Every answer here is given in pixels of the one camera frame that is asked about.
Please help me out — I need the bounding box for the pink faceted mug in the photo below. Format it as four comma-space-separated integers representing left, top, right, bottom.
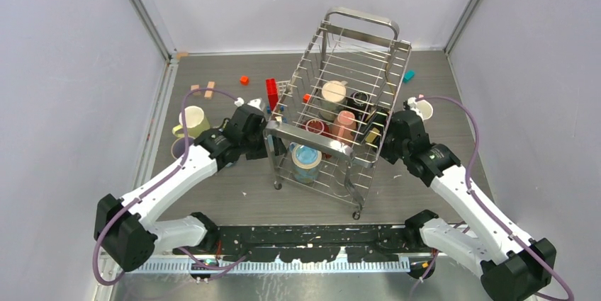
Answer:
415, 94, 434, 121

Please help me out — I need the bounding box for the salmon pink mug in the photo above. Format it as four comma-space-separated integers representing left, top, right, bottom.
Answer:
332, 110, 356, 146

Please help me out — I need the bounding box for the black mug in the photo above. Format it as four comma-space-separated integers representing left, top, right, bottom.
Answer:
347, 91, 371, 122

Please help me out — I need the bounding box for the pale yellow faceted mug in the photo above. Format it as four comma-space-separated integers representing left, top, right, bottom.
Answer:
172, 106, 210, 138

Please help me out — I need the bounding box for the iridescent pink mug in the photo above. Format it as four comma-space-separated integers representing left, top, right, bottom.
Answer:
170, 137, 188, 159

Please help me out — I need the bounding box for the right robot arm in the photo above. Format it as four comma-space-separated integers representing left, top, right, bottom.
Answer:
381, 110, 556, 300

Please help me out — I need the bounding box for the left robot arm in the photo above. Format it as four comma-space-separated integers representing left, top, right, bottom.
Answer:
94, 98, 267, 272

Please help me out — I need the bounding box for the blue butterfly mug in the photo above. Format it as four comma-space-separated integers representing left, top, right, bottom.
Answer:
288, 142, 322, 184

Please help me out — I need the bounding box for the dark red mug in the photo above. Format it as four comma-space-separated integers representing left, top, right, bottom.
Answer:
301, 118, 332, 159

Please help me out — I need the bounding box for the red block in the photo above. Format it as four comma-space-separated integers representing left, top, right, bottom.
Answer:
266, 78, 279, 112

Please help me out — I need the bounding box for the teal block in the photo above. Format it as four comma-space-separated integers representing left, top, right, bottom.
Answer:
403, 70, 415, 83

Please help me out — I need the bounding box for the cream mug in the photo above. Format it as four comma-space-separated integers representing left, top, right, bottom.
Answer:
320, 80, 347, 121

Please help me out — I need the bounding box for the long wooden block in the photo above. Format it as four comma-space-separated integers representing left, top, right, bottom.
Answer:
203, 81, 215, 99

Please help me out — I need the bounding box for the small wooden cube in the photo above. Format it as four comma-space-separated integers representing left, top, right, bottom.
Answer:
190, 84, 202, 96

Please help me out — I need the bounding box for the corner wooden block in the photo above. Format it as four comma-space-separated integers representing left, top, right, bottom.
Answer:
176, 52, 189, 59

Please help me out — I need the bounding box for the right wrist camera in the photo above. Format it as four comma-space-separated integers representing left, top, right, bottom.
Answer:
403, 97, 429, 115

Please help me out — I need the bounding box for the steel wire dish rack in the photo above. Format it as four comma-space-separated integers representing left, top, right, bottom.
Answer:
264, 7, 412, 220

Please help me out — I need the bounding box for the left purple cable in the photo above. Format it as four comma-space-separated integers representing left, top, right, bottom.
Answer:
92, 87, 240, 287

